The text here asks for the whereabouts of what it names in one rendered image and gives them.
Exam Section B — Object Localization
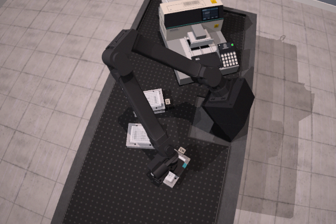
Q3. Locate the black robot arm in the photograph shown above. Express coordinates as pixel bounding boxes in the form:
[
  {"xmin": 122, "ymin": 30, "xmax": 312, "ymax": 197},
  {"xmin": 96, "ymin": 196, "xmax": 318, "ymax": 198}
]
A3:
[{"xmin": 102, "ymin": 29, "xmax": 234, "ymax": 184}]

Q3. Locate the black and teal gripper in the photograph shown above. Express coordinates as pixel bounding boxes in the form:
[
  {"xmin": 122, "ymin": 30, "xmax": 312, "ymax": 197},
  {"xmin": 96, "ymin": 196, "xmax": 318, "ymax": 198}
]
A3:
[{"xmin": 173, "ymin": 158, "xmax": 187, "ymax": 177}]

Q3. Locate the white multi-well plate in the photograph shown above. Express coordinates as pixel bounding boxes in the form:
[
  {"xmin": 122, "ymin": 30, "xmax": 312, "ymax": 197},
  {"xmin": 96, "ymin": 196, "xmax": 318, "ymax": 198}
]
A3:
[
  {"xmin": 165, "ymin": 156, "xmax": 186, "ymax": 182},
  {"xmin": 144, "ymin": 91, "xmax": 161, "ymax": 108},
  {"xmin": 130, "ymin": 126, "xmax": 150, "ymax": 144}
]

